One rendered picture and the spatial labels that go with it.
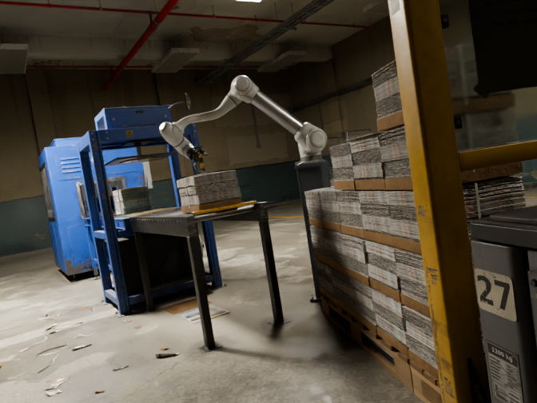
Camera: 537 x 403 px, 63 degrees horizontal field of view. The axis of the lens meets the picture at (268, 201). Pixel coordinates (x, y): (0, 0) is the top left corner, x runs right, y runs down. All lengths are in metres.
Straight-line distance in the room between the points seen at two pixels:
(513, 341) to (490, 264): 0.16
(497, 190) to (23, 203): 10.40
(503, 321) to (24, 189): 10.72
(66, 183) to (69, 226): 0.55
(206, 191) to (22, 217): 8.79
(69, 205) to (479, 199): 5.23
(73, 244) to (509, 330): 5.54
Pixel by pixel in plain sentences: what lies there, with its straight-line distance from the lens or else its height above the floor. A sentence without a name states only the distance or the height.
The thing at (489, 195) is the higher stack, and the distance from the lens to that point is 1.68.
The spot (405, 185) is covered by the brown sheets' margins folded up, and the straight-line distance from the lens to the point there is 1.63.
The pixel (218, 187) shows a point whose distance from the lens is 2.69.
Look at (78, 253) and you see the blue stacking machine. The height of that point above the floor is 0.36.
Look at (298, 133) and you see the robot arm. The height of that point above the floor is 1.22.
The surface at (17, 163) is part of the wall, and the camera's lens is 11.28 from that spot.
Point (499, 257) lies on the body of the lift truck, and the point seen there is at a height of 0.72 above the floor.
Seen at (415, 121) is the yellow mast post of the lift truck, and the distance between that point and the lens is 1.16.
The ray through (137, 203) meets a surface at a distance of 4.64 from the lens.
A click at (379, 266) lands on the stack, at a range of 1.99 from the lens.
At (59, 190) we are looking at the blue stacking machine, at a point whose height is 1.19.
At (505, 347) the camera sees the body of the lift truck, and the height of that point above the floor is 0.51.
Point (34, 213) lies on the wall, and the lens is 11.22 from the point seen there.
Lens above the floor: 0.96
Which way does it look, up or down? 3 degrees down
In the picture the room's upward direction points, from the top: 9 degrees counter-clockwise
